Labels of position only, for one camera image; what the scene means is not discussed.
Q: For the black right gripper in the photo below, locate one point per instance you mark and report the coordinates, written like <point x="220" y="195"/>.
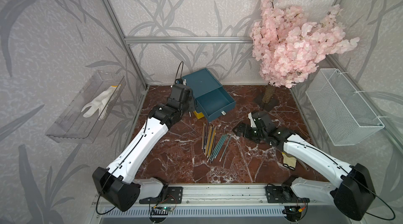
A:
<point x="246" y="127"/>

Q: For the white work glove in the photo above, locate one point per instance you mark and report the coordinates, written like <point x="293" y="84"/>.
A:
<point x="100" y="104"/>

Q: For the aluminium front rail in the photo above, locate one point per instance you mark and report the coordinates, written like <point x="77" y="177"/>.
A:
<point x="231" y="194"/>

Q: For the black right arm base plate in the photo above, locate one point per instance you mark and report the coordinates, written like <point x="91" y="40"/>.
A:
<point x="282" y="195"/>

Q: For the teal drawer cabinet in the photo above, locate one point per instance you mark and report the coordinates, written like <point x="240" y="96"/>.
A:
<point x="201" y="82"/>

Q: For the white wire mesh basket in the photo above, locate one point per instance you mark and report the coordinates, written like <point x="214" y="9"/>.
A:
<point x="343" y="112"/>

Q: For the dark grey pencil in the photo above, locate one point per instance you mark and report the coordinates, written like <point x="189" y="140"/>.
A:
<point x="203" y="136"/>
<point x="206" y="136"/>

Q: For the yellow drawer cabinet base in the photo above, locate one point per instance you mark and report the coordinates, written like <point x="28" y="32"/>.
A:
<point x="198" y="115"/>

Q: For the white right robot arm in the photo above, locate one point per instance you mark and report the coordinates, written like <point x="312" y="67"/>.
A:
<point x="348" y="187"/>

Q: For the clear plastic wall tray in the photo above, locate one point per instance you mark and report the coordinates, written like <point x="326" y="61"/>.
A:
<point x="71" y="126"/>

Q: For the pink artificial blossom tree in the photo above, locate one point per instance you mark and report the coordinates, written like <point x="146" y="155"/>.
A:
<point x="289" y="47"/>

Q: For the green pencil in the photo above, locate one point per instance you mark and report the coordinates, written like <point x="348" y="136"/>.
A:
<point x="227" y="143"/>
<point x="217" y="148"/>

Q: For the teal pull-out drawer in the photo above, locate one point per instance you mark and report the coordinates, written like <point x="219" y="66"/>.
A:
<point x="216" y="103"/>

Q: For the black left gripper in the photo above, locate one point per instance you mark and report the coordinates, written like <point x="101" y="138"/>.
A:
<point x="189" y="98"/>

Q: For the yellow pencil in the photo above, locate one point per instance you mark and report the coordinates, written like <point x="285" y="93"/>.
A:
<point x="209" y="136"/>
<point x="212" y="142"/>

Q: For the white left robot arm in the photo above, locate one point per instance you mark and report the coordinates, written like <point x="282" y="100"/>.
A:
<point x="116" y="183"/>

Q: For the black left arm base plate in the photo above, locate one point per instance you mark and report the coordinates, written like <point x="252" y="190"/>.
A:
<point x="169" y="195"/>

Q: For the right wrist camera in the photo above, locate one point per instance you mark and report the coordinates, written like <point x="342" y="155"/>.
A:
<point x="252" y="121"/>

